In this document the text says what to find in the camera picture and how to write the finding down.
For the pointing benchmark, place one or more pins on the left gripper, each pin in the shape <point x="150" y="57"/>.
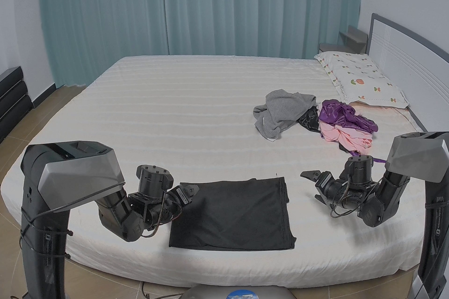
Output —
<point x="177" y="201"/>

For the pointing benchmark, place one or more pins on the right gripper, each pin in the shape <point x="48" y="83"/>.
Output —
<point x="333" y="190"/>

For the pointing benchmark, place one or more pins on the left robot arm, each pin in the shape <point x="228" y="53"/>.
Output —
<point x="77" y="171"/>

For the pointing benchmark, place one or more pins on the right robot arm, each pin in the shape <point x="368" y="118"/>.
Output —
<point x="417" y="157"/>

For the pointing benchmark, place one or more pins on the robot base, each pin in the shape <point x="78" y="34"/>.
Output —
<point x="210" y="292"/>

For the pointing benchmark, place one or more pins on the bed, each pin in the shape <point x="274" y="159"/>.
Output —
<point x="175" y="115"/>

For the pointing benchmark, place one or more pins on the pink garment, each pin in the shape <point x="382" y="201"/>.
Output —
<point x="345" y="136"/>

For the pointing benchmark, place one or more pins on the black patterned garment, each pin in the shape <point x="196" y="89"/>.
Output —
<point x="310" y="120"/>

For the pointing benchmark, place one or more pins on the purple garment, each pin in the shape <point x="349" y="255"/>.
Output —
<point x="340" y="113"/>

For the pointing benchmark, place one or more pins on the grey garment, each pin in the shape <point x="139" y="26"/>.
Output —
<point x="284" y="108"/>

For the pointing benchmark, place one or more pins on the pale pink pillow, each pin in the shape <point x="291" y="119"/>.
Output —
<point x="382" y="106"/>

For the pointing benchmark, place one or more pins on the white printed pillow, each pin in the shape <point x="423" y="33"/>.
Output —
<point x="361" y="77"/>

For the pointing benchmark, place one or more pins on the grey bedside table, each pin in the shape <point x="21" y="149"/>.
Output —
<point x="350" y="47"/>

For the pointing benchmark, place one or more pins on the black chest of drawers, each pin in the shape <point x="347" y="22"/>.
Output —
<point x="12" y="98"/>

